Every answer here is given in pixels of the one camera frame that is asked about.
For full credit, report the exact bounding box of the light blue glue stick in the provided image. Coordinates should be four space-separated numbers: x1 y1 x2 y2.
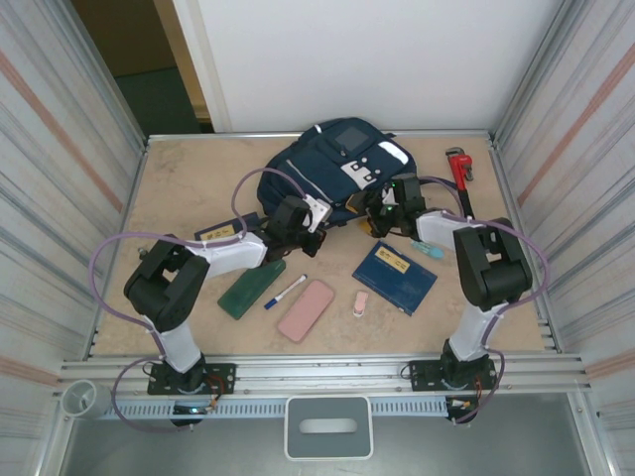
410 239 445 262

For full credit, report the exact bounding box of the navy blue backpack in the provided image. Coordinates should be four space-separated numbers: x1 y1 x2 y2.
256 116 417 230

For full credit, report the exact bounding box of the white marker with blue cap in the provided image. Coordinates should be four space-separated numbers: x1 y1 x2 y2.
262 272 309 311

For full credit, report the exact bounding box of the green pencil case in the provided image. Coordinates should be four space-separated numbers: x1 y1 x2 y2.
216 257 288 321

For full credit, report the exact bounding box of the pink pencil case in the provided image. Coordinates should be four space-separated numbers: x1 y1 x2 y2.
276 279 335 344

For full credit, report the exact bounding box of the red pipe wrench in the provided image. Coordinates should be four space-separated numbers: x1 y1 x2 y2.
444 146 477 222

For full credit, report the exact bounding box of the grey pad with white rim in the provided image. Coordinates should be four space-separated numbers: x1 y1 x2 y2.
284 395 374 462

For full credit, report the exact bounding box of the white plastic cup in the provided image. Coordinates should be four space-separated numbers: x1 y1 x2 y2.
60 379 111 421

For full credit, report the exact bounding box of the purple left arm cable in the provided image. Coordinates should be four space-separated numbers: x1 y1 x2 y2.
88 167 318 433

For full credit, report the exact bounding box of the long aluminium table rail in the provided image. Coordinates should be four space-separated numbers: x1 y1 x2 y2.
59 352 591 396
146 129 497 145

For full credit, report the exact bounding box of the aluminium side rail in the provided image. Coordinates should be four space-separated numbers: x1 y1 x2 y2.
86 141 150 358
488 133 565 354

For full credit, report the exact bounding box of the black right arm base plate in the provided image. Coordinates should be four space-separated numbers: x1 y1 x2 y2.
407 359 497 393

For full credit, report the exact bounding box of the white door frame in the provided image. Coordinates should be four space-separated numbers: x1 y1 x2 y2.
171 0 233 134

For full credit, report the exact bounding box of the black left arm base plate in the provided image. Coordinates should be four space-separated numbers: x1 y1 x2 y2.
147 363 237 397

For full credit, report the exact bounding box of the slotted cable duct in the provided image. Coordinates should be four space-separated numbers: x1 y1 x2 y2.
106 396 480 420

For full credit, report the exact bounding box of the black controller board with wires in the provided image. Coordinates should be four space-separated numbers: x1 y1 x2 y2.
444 395 481 426
170 402 220 431

